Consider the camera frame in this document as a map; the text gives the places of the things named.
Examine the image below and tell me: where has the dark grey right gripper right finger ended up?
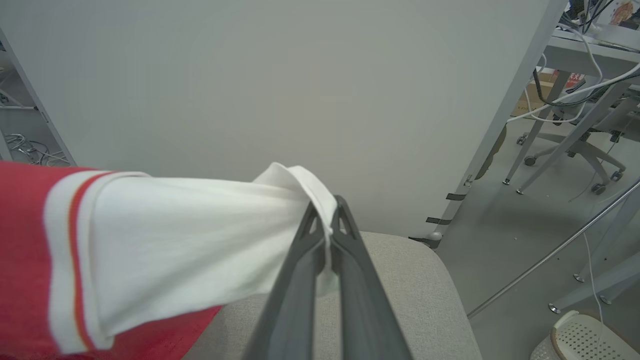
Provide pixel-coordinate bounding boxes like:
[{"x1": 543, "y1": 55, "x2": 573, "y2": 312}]
[{"x1": 330, "y1": 195, "x2": 414, "y2": 360}]

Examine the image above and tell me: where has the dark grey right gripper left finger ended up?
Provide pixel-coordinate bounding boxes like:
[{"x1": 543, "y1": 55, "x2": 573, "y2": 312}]
[{"x1": 242, "y1": 200, "x2": 331, "y2": 360}]

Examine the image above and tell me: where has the red and white basketball jersey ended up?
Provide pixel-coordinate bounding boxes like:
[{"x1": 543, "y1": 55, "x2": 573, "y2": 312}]
[{"x1": 0, "y1": 161, "x2": 341, "y2": 360}]

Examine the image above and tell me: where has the long chrome metal rod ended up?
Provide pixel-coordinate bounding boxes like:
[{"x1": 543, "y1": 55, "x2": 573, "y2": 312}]
[{"x1": 467, "y1": 180, "x2": 640, "y2": 319}]

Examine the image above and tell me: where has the white perforated laundry basket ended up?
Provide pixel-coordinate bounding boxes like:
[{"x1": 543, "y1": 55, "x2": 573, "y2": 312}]
[{"x1": 530, "y1": 310, "x2": 640, "y2": 360}]

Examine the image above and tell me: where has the white backdrop panel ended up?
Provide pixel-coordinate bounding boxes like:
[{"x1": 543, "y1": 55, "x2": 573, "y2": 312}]
[{"x1": 0, "y1": 0, "x2": 568, "y2": 251}]

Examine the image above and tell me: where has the brown cardboard box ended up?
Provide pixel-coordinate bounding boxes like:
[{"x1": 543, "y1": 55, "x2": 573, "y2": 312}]
[{"x1": 515, "y1": 70, "x2": 560, "y2": 118}]

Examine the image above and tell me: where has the grey office chair wheel base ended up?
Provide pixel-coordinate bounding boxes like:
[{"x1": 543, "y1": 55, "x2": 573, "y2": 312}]
[{"x1": 517, "y1": 131, "x2": 626, "y2": 196}]

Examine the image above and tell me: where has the grey desk with slanted legs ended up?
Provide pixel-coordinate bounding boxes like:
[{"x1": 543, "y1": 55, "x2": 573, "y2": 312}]
[{"x1": 502, "y1": 22, "x2": 640, "y2": 196}]

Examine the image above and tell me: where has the grey metal table leg frame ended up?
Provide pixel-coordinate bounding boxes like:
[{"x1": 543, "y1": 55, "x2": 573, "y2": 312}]
[{"x1": 547, "y1": 187, "x2": 640, "y2": 315}]

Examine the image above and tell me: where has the black hanging cable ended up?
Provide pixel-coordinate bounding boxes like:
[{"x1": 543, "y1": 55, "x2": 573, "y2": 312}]
[{"x1": 532, "y1": 69, "x2": 608, "y2": 108}]

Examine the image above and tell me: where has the pile of floor cables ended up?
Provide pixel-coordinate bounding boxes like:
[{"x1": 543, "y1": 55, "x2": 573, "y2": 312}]
[{"x1": 2, "y1": 132, "x2": 71, "y2": 166}]

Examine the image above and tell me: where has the white desk with thin frame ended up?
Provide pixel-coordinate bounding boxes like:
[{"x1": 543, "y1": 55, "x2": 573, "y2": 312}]
[{"x1": 0, "y1": 47, "x2": 51, "y2": 163}]

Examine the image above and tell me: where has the white cable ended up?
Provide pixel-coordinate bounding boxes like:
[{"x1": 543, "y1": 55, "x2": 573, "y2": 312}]
[{"x1": 507, "y1": 22, "x2": 640, "y2": 124}]

